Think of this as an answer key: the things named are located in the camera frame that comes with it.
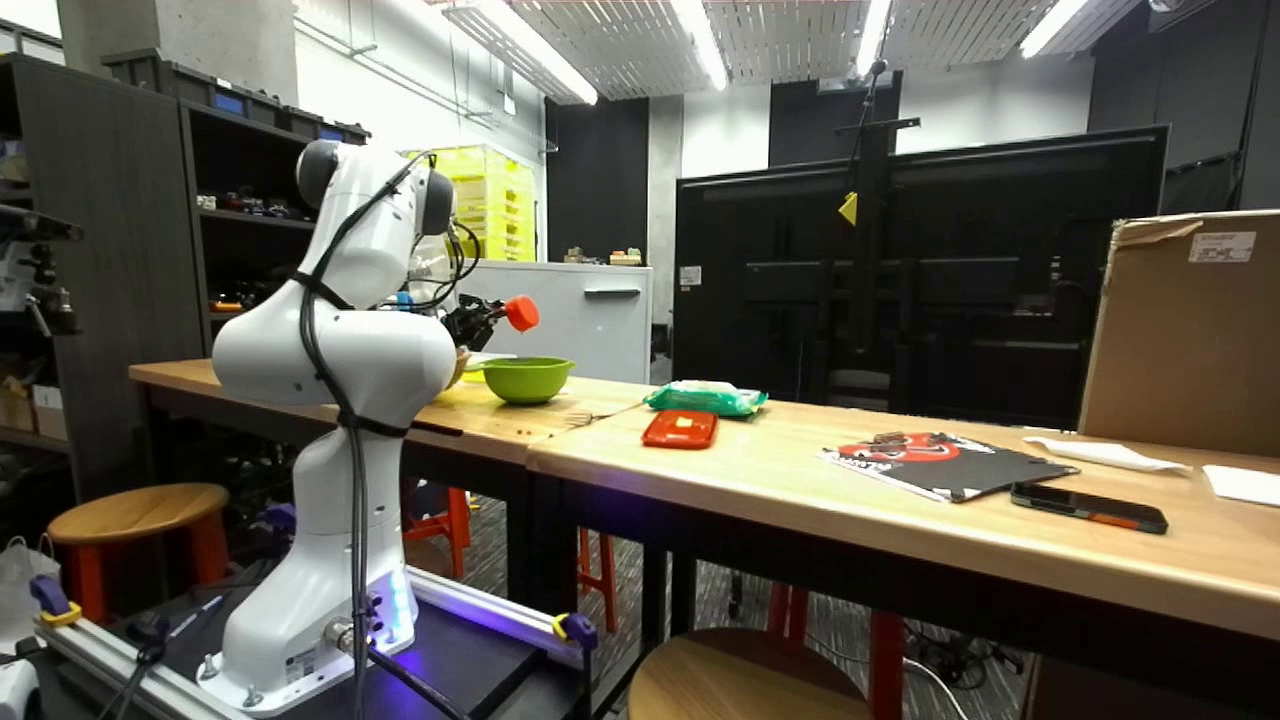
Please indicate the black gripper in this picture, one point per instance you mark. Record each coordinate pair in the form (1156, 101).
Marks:
(465, 320)

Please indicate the small orange cup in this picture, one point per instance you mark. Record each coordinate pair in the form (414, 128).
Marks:
(520, 314)

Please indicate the robot base platform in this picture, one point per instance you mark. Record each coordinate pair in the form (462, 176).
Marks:
(454, 652)

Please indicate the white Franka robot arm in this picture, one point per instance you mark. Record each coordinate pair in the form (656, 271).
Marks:
(345, 360)

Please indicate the green plastic bowl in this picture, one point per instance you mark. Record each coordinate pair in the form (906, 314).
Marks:
(524, 381)

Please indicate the grey cabinet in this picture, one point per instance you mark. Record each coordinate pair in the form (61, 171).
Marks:
(586, 320)

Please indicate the yellow storage boxes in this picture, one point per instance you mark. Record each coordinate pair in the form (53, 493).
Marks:
(493, 203)

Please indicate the flat red-orange case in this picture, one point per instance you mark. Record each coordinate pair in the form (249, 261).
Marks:
(678, 430)

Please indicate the red metal stool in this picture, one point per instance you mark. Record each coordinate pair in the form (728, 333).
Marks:
(447, 526)
(887, 664)

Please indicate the green wet wipes pack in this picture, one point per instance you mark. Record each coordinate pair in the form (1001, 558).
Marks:
(704, 396)

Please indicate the long ceiling light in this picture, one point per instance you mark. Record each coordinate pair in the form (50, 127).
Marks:
(872, 38)
(700, 44)
(1050, 26)
(532, 53)

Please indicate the dark storage shelf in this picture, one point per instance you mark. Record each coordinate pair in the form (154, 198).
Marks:
(135, 264)

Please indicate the yellow triangular tag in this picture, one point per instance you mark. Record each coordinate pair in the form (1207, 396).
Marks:
(851, 208)

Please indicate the wooden stool with orange legs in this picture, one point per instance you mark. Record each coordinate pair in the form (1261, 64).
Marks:
(135, 512)

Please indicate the round wooden stool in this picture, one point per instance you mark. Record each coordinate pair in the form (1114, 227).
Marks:
(744, 682)

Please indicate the red and black magazine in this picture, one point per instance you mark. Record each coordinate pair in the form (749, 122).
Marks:
(954, 466)

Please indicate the large black monitor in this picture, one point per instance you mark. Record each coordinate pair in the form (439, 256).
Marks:
(1012, 283)

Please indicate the white paper sheet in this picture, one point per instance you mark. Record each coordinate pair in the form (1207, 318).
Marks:
(1243, 483)
(1103, 452)

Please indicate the flat black phone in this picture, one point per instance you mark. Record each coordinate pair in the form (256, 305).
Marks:
(1086, 505)

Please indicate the brown cardboard box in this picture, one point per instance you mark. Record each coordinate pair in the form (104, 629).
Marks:
(1186, 347)

